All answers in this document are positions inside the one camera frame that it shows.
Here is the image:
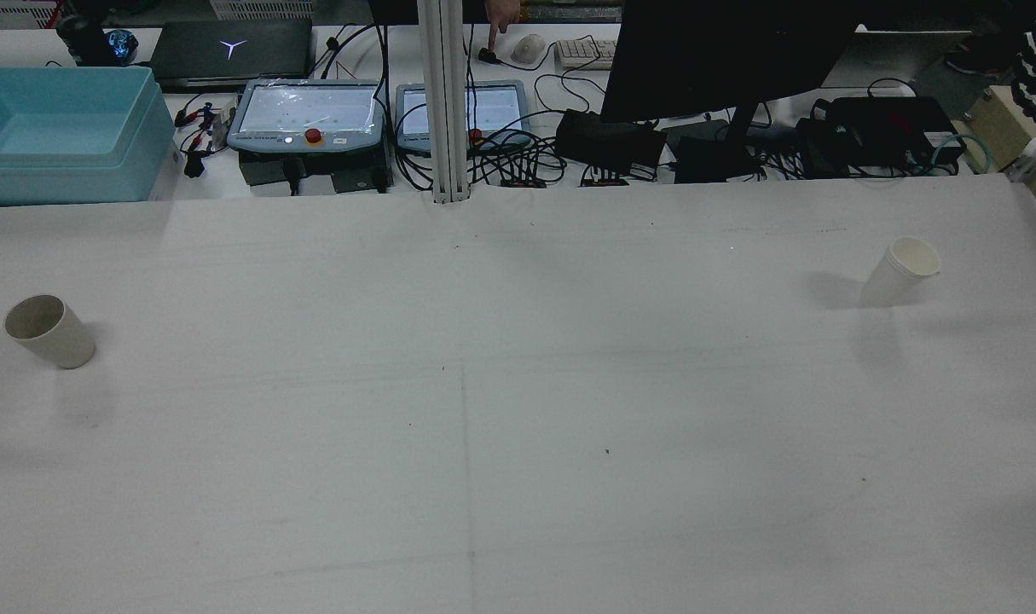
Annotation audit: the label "white table cover sheet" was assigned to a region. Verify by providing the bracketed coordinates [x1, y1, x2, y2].
[0, 175, 1036, 614]

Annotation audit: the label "wooden box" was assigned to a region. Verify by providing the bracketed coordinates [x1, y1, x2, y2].
[965, 85, 1036, 231]

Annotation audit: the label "black monitor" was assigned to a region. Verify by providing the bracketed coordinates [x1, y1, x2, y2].
[600, 0, 859, 167]

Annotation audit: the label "aluminium profile post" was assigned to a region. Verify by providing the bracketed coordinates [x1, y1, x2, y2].
[417, 0, 471, 204]

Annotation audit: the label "white keyboard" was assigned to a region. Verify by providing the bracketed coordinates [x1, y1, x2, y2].
[555, 38, 619, 71]

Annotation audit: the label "teal cable loop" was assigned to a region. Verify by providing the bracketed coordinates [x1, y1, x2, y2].
[931, 132, 994, 176]

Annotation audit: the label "black laptop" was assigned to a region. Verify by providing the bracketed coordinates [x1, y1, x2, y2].
[149, 19, 314, 90]

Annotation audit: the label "black power brick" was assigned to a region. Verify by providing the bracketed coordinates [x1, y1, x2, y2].
[555, 109, 668, 176]

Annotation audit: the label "grey electronics box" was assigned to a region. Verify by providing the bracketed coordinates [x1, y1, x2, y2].
[330, 166, 391, 195]

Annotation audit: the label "teach pendant with wrinkled film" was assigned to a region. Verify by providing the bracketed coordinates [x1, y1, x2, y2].
[226, 78, 387, 156]

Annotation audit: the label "white plastic basket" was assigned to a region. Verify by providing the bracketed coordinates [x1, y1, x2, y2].
[209, 0, 314, 20]
[0, 0, 58, 31]

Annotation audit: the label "red black clip leads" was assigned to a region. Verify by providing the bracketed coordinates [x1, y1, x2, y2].
[175, 102, 229, 154]

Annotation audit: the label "black adapter box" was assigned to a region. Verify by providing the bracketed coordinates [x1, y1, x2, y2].
[673, 132, 761, 184]

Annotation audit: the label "black cylindrical object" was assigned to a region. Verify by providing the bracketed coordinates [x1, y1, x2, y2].
[55, 13, 113, 67]

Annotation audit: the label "white paper cup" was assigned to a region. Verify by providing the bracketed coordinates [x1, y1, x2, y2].
[859, 236, 942, 308]

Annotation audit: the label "bystander bare hand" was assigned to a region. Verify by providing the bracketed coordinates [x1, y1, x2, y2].
[486, 0, 523, 48]

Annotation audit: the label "grey blue teach pendant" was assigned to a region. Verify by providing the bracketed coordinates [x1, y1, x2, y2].
[396, 81, 534, 154]

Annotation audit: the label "light blue plastic bin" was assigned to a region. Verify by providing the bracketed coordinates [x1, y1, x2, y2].
[0, 67, 176, 207]

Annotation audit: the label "large black electronics box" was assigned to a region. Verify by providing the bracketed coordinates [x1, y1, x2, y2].
[797, 96, 966, 178]

